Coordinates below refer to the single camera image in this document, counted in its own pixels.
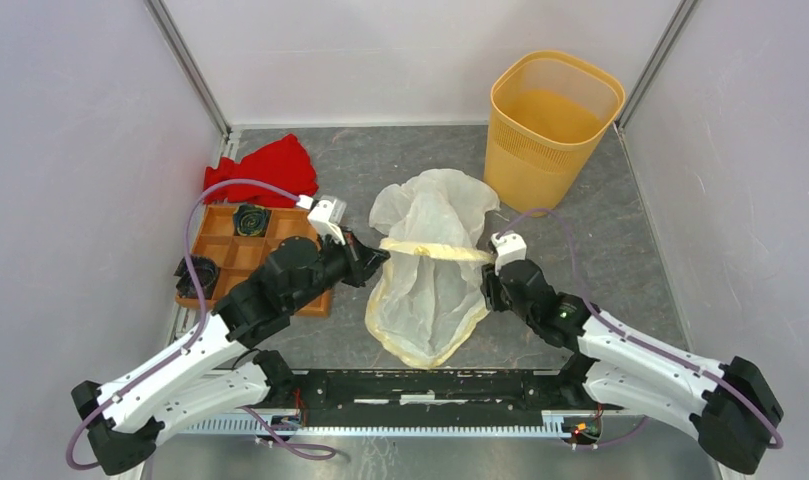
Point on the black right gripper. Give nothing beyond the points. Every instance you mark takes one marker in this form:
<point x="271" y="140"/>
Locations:
<point x="489" y="287"/>

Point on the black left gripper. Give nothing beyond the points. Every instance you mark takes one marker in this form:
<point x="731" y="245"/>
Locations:
<point x="358" y="257"/>

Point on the translucent white trash bag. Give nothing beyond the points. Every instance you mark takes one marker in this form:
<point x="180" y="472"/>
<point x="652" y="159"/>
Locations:
<point x="428" y="300"/>

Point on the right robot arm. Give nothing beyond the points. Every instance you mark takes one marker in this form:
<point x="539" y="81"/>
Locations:
<point x="727" y="407"/>

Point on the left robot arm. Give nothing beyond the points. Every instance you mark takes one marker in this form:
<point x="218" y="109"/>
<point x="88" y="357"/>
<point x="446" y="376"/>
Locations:
<point x="125" y="420"/>

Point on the black green trash bag roll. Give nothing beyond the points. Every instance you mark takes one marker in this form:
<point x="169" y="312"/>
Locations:
<point x="251" y="221"/>

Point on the yellow plastic trash bin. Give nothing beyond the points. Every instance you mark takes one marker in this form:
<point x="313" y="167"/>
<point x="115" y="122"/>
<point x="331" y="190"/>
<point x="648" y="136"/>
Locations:
<point x="549" y="111"/>

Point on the red cloth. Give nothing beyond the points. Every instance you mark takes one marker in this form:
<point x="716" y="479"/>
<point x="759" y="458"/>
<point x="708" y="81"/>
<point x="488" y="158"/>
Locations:
<point x="284" y="163"/>

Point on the wooden compartment tray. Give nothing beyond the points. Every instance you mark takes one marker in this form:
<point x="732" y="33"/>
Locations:
<point x="238" y="256"/>

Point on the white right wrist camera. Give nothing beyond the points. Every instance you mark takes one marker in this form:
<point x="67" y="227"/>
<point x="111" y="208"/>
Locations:
<point x="509" y="247"/>

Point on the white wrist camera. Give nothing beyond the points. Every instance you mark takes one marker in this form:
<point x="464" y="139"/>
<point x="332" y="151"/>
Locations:
<point x="509" y="247"/>
<point x="324" y="216"/>

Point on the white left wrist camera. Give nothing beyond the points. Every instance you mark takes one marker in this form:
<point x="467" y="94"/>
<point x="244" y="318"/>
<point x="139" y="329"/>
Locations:
<point x="324" y="216"/>

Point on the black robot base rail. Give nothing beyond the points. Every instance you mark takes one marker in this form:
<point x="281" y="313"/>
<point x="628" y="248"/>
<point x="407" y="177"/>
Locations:
<point x="408" y="398"/>

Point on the left aluminium frame post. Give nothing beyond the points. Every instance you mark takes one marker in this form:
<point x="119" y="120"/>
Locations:
<point x="169" y="29"/>

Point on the aluminium frame post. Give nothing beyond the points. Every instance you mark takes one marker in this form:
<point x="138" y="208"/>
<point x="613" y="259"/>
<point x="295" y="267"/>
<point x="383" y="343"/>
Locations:
<point x="169" y="29"/>
<point x="672" y="32"/>

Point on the right aluminium frame post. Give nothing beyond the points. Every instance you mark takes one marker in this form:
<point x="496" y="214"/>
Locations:
<point x="672" y="32"/>

